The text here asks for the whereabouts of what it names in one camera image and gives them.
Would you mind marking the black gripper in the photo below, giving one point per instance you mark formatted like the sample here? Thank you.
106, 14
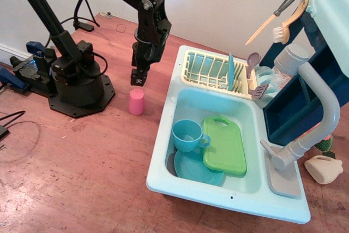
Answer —
151, 40

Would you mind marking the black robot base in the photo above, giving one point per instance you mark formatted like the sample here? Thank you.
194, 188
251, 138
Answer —
82, 88

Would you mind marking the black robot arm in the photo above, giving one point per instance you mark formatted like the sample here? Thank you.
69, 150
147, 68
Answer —
149, 10

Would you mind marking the pink plastic cup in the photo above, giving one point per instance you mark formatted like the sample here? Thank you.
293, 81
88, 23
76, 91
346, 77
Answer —
136, 102

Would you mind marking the grey plate in sink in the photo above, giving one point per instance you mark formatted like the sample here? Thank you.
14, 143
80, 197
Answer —
171, 164

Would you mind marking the light blue toy sink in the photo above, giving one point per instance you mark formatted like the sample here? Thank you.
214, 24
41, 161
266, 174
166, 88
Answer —
250, 193

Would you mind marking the cream dish rack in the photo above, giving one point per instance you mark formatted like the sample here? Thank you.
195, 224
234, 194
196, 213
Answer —
206, 70

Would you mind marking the blue plastic mug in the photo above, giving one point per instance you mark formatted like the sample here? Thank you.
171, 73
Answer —
188, 135

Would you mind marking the teal plate in rack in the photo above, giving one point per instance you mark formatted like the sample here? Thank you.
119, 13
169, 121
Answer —
230, 73

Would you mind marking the teal plastic plate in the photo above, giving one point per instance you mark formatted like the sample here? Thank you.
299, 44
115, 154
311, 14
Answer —
190, 166

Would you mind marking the blue black clamp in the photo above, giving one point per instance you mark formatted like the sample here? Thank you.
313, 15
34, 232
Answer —
31, 71

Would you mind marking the purple plastic spoon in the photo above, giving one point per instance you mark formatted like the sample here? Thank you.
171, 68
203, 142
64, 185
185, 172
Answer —
253, 60

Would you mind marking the green plastic cutting board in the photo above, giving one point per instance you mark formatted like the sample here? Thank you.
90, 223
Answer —
226, 151

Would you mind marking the purple plastic spatula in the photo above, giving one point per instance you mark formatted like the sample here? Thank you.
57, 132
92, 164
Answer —
258, 92

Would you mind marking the light blue plate stack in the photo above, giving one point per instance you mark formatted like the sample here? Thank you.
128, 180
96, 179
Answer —
267, 76

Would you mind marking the grey capped clear bottle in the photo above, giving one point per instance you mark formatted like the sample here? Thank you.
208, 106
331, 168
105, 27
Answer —
287, 63

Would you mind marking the tan dish brush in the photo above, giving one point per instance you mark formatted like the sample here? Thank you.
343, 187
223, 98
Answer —
282, 34

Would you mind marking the grey toy faucet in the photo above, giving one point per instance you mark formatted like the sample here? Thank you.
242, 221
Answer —
316, 131

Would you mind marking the dark blue shelf unit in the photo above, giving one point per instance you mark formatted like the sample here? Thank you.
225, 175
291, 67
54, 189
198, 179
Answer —
296, 106

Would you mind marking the green toy vegetable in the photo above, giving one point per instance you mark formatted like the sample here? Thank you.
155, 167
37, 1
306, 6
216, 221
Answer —
325, 147

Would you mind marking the beige toy jug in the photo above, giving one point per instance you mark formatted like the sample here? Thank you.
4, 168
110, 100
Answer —
323, 169

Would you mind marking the grey handled toy knife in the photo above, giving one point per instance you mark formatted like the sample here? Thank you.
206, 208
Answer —
285, 4

